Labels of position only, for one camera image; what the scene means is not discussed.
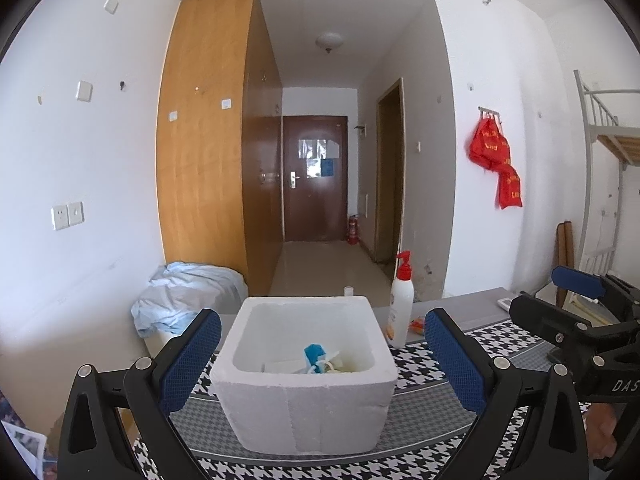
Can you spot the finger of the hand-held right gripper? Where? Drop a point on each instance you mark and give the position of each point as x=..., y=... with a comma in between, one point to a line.
x=550, y=325
x=577, y=280

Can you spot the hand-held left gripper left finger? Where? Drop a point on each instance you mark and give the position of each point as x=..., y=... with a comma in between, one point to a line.
x=192, y=355

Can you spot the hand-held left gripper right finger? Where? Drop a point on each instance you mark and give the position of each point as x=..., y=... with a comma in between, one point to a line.
x=452, y=360

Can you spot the white foam box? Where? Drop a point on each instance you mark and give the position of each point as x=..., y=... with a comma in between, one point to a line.
x=300, y=410

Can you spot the blue face mask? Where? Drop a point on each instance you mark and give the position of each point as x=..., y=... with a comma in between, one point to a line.
x=314, y=352

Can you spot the person's right hand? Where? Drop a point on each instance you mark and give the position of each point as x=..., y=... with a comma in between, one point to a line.
x=600, y=430

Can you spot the wooden poles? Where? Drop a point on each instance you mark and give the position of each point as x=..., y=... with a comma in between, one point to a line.
x=566, y=250

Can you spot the white mattress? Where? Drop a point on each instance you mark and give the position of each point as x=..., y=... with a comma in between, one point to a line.
x=157, y=345

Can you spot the red snack packet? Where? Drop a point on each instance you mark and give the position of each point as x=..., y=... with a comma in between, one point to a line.
x=416, y=326

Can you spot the white remote control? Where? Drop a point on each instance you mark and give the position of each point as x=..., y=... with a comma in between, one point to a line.
x=504, y=303

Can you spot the light blue bedsheet pile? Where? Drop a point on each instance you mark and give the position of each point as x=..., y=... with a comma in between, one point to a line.
x=190, y=285

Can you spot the white red-pump lotion bottle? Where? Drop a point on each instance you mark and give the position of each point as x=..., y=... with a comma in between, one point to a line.
x=400, y=305

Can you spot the small red printed bag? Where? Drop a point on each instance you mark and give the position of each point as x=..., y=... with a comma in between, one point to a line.
x=510, y=190

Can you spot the white metal bunk bed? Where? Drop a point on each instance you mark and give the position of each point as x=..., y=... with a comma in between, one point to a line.
x=617, y=145

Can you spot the houndstooth tablecloth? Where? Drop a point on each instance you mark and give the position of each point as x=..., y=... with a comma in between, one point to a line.
x=350, y=467

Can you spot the large red printed bag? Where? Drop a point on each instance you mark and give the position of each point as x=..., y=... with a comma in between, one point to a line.
x=487, y=145

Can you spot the red fire extinguisher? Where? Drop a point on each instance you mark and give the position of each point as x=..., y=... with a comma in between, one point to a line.
x=353, y=230

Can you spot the dark brown entrance door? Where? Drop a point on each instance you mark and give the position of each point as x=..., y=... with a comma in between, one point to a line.
x=315, y=210

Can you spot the printed paper sheets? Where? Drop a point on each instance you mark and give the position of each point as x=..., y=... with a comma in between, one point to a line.
x=25, y=452

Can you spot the wooden wardrobe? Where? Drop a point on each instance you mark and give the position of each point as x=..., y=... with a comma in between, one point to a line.
x=200, y=160

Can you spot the wooden side doorway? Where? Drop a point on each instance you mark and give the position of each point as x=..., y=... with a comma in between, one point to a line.
x=390, y=175

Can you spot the blue door notice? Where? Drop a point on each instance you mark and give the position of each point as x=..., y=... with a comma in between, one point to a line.
x=327, y=167

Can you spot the round ceiling lamp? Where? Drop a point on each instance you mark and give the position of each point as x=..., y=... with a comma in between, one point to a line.
x=330, y=41

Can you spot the white wall switch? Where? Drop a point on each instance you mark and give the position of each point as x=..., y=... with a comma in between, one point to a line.
x=75, y=213
x=111, y=4
x=84, y=91

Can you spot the metal wall hook rack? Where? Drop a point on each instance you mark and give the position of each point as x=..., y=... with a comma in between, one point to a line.
x=490, y=111

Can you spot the white wall socket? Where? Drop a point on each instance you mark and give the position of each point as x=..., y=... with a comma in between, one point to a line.
x=60, y=217

